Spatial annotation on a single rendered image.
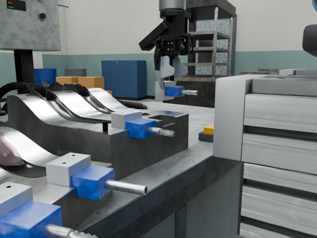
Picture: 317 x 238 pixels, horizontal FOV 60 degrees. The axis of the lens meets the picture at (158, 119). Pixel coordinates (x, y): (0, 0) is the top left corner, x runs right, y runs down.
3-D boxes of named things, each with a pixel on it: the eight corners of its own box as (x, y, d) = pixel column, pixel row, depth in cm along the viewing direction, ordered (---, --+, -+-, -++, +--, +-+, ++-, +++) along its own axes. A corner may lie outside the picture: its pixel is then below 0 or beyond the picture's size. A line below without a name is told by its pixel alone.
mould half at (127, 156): (188, 148, 69) (189, 95, 66) (111, 183, 49) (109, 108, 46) (69, 123, 99) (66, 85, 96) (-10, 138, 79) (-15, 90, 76)
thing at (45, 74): (63, 100, 771) (61, 68, 754) (46, 103, 720) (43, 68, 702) (48, 99, 797) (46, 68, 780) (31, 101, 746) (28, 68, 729)
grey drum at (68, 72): (88, 99, 796) (86, 68, 779) (87, 102, 740) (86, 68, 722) (67, 99, 784) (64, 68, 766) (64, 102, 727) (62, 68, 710)
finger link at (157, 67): (156, 69, 76) (160, 37, 76) (152, 69, 77) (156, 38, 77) (165, 72, 80) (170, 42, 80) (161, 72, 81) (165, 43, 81)
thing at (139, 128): (181, 146, 50) (182, 116, 49) (165, 152, 46) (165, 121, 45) (129, 134, 58) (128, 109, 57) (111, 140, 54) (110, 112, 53)
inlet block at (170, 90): (201, 101, 79) (202, 82, 78) (192, 103, 75) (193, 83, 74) (164, 97, 87) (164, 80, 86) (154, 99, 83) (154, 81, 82)
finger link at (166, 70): (169, 88, 75) (174, 54, 75) (152, 87, 78) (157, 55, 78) (175, 89, 77) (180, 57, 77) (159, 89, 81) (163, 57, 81)
